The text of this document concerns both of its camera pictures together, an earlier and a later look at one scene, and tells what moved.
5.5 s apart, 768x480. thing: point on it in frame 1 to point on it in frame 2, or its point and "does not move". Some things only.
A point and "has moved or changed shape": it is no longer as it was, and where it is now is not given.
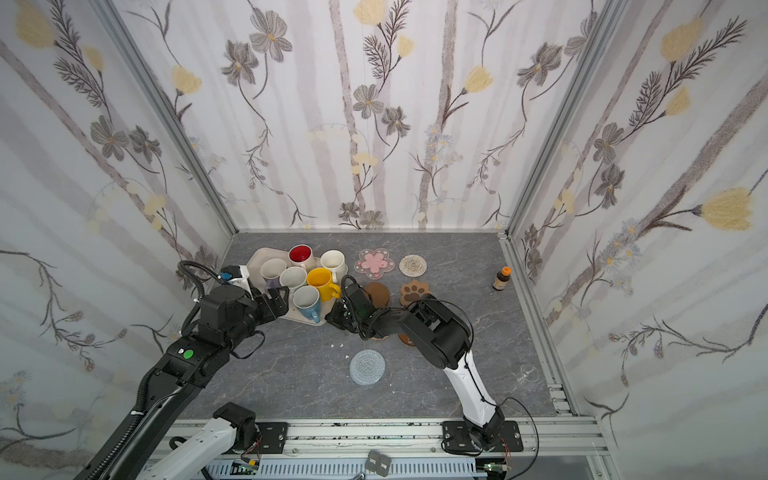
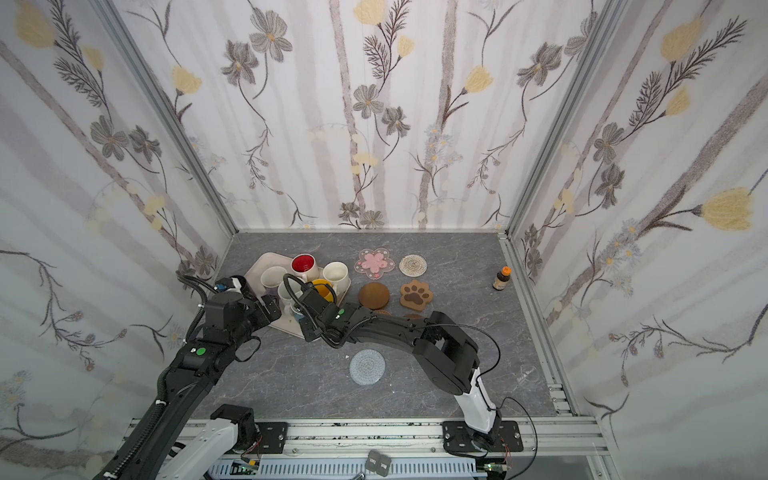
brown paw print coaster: [412, 292] does not move
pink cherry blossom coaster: [374, 264] does not move
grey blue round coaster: [367, 367] does not move
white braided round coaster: [413, 265] does not move
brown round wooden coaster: [378, 294] does not move
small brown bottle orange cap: [502, 278] does not move
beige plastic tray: [255, 262] has moved or changed shape
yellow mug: [322, 279] has moved or changed shape
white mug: [335, 261] has moved or changed shape
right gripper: [352, 309] to [309, 325]
